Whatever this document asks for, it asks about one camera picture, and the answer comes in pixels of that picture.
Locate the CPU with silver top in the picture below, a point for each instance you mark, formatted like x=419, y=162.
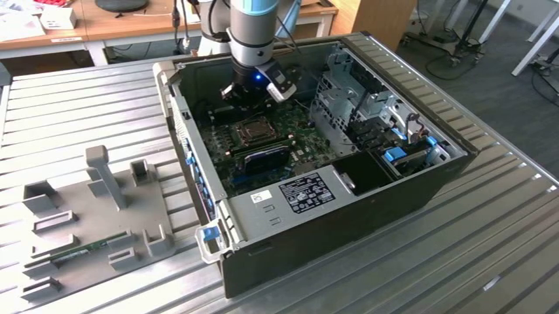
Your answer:
x=256, y=129

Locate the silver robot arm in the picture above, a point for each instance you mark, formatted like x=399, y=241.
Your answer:
x=251, y=36

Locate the CPU socket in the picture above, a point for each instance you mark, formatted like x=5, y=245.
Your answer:
x=261, y=142

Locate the black RAM slot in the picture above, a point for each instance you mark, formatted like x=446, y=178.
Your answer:
x=261, y=150
x=261, y=144

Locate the blue expansion slot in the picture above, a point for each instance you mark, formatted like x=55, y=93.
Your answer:
x=244, y=179

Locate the silver drive cage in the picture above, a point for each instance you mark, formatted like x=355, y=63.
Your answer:
x=336, y=98

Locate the green motherboard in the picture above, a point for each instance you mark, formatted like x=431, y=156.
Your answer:
x=305, y=144

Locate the black expansion card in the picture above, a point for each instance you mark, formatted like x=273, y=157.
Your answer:
x=265, y=162

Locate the wooden desk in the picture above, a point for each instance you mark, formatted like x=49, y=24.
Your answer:
x=131, y=23

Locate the wooden cabinet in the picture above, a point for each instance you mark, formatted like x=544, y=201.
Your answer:
x=379, y=19

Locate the black round pad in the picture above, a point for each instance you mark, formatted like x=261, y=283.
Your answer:
x=120, y=5

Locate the blue disk carrier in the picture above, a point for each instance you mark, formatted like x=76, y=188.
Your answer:
x=395, y=153

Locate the silver power supply unit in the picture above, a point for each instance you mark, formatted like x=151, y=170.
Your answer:
x=261, y=219

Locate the blue plastic clip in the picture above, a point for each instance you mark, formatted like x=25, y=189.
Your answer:
x=431, y=141

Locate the white cardboard box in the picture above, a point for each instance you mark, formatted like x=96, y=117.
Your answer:
x=56, y=18

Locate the blue case latch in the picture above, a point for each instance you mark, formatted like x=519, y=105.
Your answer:
x=209, y=233

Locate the open black PC case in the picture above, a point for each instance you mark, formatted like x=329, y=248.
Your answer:
x=331, y=235

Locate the black wheeled stand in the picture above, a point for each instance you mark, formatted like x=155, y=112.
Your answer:
x=470, y=32

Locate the white paper stack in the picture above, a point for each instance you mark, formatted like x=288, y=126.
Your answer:
x=17, y=26

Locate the grey parts rack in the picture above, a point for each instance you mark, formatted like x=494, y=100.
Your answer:
x=87, y=222

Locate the green RAM stick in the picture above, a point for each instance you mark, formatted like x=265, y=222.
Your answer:
x=79, y=251

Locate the white tape strip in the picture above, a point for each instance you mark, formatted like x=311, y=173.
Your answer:
x=491, y=284

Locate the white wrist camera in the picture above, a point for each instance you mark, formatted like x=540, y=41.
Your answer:
x=279, y=83

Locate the white table frame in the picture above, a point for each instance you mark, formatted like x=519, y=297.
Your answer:
x=536, y=52

